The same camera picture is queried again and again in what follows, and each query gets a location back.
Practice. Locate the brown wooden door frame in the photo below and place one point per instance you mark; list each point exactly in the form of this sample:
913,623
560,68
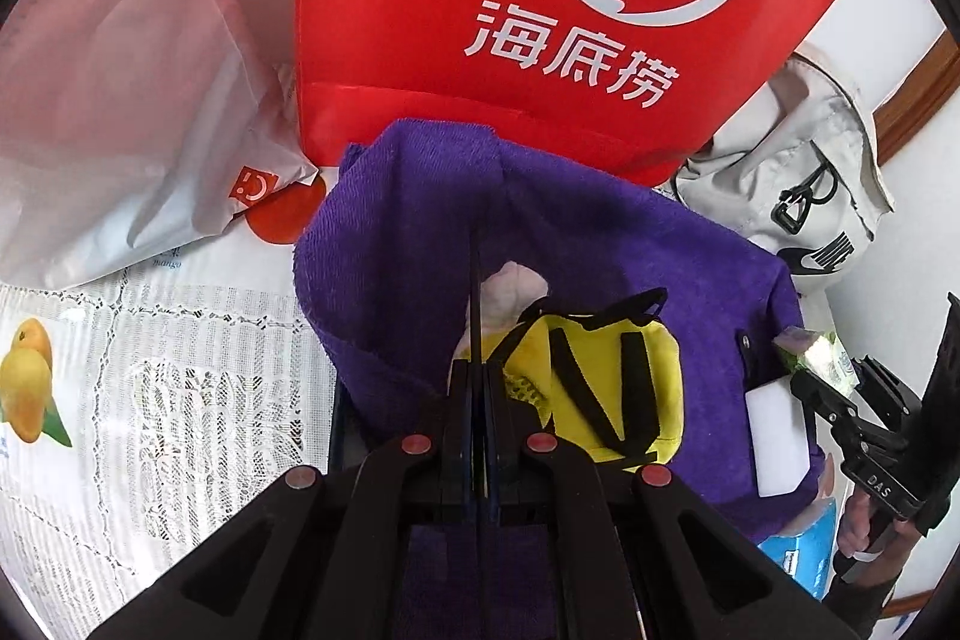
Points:
922,100

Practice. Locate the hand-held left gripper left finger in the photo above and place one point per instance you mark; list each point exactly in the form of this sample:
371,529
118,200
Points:
360,535

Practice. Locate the blue tissue pack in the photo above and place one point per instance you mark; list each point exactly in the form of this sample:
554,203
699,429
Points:
795,544

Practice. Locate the grey waist bag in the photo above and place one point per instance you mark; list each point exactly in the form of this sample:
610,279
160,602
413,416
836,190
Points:
795,183

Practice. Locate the purple fabric storage basket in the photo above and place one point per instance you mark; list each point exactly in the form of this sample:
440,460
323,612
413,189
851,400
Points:
412,235

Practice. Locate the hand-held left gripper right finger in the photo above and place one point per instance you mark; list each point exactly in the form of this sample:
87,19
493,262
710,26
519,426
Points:
600,535

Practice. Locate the person's right forearm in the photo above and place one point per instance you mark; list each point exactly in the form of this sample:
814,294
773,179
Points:
862,602

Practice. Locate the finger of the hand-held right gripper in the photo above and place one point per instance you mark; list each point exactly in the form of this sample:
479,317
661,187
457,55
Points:
821,404
889,385

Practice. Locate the person's right hand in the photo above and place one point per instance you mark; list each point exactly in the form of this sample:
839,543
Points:
853,527

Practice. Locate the large white plastic shopping bag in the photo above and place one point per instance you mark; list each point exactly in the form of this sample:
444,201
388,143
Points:
112,85

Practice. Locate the red paper shopping bag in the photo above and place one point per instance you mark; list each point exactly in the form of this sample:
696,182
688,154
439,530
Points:
450,10

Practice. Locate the green wet wipes pack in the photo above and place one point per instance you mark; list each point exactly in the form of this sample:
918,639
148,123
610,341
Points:
814,351

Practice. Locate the white foam block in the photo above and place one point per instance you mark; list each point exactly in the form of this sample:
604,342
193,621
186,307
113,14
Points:
780,437

